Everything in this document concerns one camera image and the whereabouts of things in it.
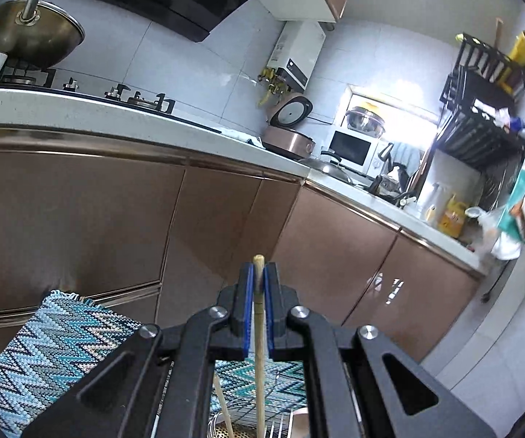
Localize white microwave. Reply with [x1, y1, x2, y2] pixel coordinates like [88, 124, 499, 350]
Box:
[327, 128, 379, 167]

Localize steel pan lid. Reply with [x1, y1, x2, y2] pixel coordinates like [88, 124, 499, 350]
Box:
[301, 153, 352, 183]

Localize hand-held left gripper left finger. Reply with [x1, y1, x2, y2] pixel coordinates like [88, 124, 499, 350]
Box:
[23, 262, 256, 438]

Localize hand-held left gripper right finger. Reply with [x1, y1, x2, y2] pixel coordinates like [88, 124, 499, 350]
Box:
[265, 262, 495, 438]

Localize wire utensil holder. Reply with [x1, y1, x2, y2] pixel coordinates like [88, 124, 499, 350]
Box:
[208, 372, 311, 438]

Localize white water heater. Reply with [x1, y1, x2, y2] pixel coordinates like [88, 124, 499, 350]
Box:
[266, 20, 327, 88]

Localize black frying pan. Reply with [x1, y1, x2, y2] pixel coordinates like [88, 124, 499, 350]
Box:
[367, 176, 409, 201]

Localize white plastic bag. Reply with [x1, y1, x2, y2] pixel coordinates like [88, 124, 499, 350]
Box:
[467, 205, 525, 261]

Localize light blue towel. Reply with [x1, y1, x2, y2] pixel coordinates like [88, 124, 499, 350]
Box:
[387, 141, 420, 178]

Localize stacked steel pots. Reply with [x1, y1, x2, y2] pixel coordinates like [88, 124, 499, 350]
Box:
[345, 103, 387, 138]

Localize black range hood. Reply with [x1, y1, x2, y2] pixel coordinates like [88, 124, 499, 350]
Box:
[23, 0, 290, 44]

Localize green tissue package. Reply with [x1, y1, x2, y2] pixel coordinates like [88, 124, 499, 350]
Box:
[495, 157, 525, 238]

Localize brown base cabinets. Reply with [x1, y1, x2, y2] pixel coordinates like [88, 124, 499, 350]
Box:
[0, 125, 486, 393]

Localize yellow oil bottle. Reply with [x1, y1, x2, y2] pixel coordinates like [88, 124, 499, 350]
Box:
[438, 194, 467, 238]

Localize black gas stove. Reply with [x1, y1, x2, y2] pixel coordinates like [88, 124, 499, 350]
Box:
[0, 68, 222, 134]

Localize wooden chopstick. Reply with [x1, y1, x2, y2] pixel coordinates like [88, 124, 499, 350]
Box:
[252, 255, 266, 438]
[212, 372, 236, 438]

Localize rose gold rice cooker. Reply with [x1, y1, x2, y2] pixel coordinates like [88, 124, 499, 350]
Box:
[262, 93, 318, 160]

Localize blue zigzag woven cloth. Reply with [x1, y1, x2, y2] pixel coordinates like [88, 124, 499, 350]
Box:
[0, 289, 309, 438]

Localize folded cloth on counter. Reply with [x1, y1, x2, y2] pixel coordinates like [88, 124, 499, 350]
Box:
[219, 128, 263, 146]

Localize brass wok with steel handle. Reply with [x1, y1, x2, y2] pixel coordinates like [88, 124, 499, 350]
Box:
[0, 0, 85, 69]

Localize white kettle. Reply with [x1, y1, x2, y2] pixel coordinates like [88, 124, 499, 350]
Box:
[417, 182, 445, 224]

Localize black metal kitchen rack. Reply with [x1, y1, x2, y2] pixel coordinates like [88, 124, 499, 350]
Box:
[436, 32, 525, 213]

